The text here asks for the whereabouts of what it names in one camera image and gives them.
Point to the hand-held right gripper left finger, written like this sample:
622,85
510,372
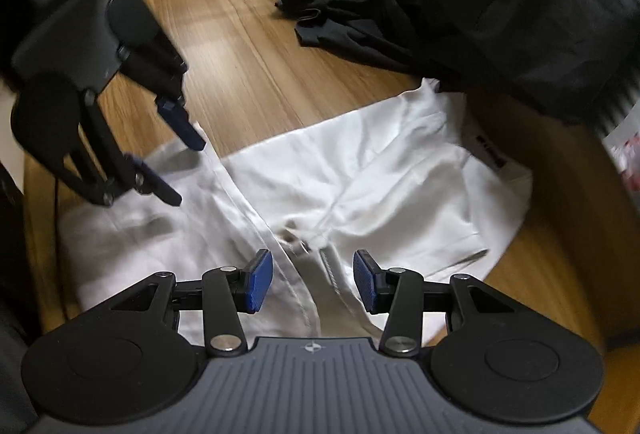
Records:
260,281

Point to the white shirt with black label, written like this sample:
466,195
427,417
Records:
390,174

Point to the frosted glass partition panel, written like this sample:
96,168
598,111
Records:
625,149

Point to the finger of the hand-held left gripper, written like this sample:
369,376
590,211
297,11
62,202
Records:
160,189
182,129

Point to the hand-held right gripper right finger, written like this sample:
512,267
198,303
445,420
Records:
367,281

